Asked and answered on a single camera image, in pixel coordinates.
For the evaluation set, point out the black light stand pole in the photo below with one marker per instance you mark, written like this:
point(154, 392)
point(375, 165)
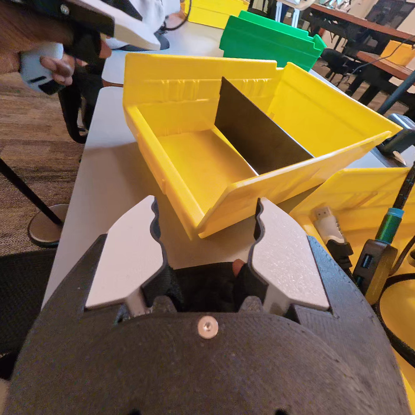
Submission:
point(397, 94)

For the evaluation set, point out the person's right hand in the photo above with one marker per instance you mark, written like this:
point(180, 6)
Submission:
point(238, 267)

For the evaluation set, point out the grey stand base block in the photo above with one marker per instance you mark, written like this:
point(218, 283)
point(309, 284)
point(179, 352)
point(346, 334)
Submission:
point(400, 129)

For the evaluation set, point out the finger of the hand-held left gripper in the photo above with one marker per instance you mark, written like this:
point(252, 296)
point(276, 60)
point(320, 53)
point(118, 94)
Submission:
point(136, 34)

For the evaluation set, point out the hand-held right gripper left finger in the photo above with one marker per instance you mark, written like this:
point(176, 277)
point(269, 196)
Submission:
point(126, 259)

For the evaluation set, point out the yellow bin with divider slots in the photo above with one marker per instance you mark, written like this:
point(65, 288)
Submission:
point(201, 162)

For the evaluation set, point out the green plastic bin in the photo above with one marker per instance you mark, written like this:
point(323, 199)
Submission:
point(266, 42)

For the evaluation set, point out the dark grey port hub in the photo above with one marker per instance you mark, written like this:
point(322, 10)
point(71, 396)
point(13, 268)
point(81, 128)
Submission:
point(376, 269)

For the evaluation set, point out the black floor stand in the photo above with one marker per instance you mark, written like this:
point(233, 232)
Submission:
point(48, 227)

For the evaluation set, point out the white board stand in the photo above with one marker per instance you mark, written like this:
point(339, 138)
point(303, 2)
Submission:
point(296, 14)

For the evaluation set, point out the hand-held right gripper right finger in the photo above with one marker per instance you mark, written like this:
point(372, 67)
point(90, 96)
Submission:
point(288, 259)

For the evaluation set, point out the small yellow bin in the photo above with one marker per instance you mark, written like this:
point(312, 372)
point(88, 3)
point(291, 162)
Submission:
point(398, 53)

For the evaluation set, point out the person's left hand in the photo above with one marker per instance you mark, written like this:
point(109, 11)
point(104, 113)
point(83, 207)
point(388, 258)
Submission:
point(60, 68)

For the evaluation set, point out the wooden office desk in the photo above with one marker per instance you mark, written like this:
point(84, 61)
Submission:
point(373, 25)

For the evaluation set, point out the black bin divider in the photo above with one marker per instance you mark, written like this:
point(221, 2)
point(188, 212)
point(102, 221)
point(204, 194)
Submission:
point(256, 129)

